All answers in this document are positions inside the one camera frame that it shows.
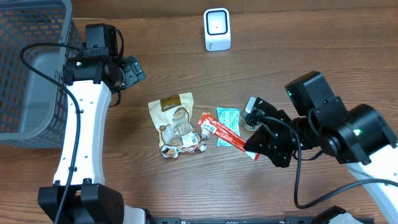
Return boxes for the green lid jar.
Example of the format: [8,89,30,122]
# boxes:
[241,114,259,133]

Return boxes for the teal tissue packet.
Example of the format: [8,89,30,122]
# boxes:
[216,107,240,136]

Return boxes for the red snack bar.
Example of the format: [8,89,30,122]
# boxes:
[198,113,260,161]

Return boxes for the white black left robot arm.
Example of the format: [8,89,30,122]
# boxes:
[38,24,147,224]

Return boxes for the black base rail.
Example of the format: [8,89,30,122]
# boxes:
[146,214,374,224]

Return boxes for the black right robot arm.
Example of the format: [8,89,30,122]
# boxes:
[241,71,397,223]

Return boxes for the white snack wrapper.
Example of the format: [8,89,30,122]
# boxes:
[148,92,207,158]

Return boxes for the white barcode scanner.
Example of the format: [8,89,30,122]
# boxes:
[203,7,231,52]

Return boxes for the grey plastic mesh basket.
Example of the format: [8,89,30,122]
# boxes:
[1,0,81,148]

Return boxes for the orange white snack packet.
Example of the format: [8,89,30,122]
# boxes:
[201,128,210,141]

